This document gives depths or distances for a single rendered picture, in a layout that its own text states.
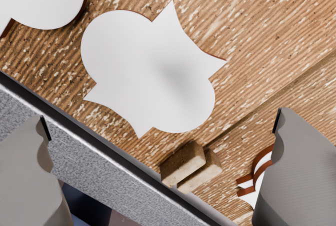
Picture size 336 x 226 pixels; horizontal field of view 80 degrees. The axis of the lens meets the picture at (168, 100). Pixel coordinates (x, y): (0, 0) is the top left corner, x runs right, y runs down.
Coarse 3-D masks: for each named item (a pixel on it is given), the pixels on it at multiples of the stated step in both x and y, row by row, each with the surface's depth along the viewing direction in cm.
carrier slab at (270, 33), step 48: (96, 0) 16; (144, 0) 17; (192, 0) 17; (240, 0) 17; (288, 0) 17; (0, 48) 18; (48, 48) 18; (240, 48) 19; (288, 48) 19; (48, 96) 20; (240, 96) 21; (144, 144) 24
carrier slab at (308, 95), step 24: (312, 72) 20; (288, 96) 21; (312, 96) 21; (240, 120) 23; (264, 120) 23; (312, 120) 23; (216, 144) 24; (240, 144) 24; (264, 144) 24; (240, 168) 26; (192, 192) 28; (216, 192) 28; (240, 216) 31
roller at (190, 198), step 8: (16, 80) 21; (40, 96) 22; (48, 104) 23; (64, 112) 23; (72, 120) 24; (88, 128) 24; (96, 136) 25; (112, 144) 26; (120, 152) 27; (128, 160) 28; (136, 160) 27; (144, 168) 28; (152, 176) 29; (160, 176) 29; (176, 192) 31; (192, 200) 32; (200, 200) 32; (200, 208) 33; (208, 208) 33; (208, 216) 34; (216, 216) 34; (224, 216) 34; (224, 224) 35; (232, 224) 35
